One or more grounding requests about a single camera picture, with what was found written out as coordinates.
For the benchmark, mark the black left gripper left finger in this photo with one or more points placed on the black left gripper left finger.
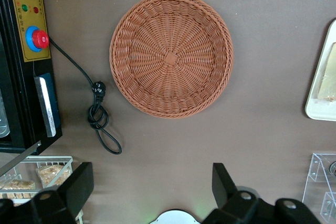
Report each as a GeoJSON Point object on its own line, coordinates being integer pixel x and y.
{"type": "Point", "coordinates": [76, 192]}

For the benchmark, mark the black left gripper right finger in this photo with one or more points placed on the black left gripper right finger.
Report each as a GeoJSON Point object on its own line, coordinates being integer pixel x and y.
{"type": "Point", "coordinates": [233, 203]}

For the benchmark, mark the cream plastic tray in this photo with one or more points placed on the cream plastic tray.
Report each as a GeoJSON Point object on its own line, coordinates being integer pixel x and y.
{"type": "Point", "coordinates": [315, 106]}

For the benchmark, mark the brown round wicker basket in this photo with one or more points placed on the brown round wicker basket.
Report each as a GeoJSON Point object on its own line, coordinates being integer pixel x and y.
{"type": "Point", "coordinates": [170, 56]}

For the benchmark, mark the clear bag of brown snacks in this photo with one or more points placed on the clear bag of brown snacks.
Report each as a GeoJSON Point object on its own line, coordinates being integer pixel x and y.
{"type": "Point", "coordinates": [17, 188]}
{"type": "Point", "coordinates": [53, 175]}

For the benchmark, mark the grey metal machine lever bar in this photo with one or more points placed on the grey metal machine lever bar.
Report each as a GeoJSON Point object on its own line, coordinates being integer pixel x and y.
{"type": "Point", "coordinates": [18, 157]}

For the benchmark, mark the clear acrylic bottle rack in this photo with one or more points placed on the clear acrylic bottle rack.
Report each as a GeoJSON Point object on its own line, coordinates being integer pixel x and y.
{"type": "Point", "coordinates": [317, 176]}

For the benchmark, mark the black machine with yellow panel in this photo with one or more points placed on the black machine with yellow panel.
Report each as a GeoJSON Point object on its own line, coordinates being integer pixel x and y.
{"type": "Point", "coordinates": [15, 77]}

